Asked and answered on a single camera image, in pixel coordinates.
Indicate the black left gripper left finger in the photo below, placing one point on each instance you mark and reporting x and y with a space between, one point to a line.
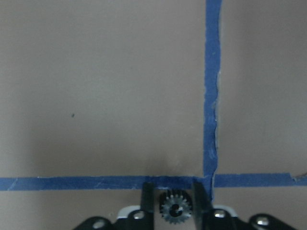
147 197

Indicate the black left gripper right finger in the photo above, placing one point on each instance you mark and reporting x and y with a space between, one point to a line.
202 206

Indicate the small black bearing gear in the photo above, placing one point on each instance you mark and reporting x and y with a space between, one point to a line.
175 206

